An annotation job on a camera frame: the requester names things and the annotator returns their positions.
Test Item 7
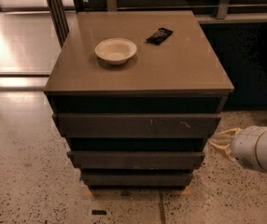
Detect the black snack packet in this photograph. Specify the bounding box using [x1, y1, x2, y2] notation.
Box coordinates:
[147, 27, 173, 46]

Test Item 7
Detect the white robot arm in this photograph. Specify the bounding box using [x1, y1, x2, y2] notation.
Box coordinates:
[207, 126, 267, 173]

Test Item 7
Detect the dark top drawer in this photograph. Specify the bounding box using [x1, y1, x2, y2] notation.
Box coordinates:
[53, 113, 220, 138]

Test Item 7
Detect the dark drawer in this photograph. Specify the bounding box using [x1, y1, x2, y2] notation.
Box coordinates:
[67, 151, 204, 170]
[81, 171, 192, 187]
[53, 113, 220, 138]

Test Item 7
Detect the white bowl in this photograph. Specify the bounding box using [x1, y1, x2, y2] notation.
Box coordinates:
[94, 38, 137, 65]

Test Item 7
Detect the dark bottom drawer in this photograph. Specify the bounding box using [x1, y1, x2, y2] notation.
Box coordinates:
[81, 171, 192, 187]

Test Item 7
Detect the dark middle drawer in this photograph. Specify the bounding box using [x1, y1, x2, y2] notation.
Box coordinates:
[67, 151, 204, 170]

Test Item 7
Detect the metal post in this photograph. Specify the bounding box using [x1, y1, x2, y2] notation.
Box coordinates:
[47, 0, 69, 47]

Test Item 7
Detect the brown drawer cabinet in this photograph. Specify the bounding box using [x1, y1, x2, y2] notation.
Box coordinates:
[43, 10, 235, 191]

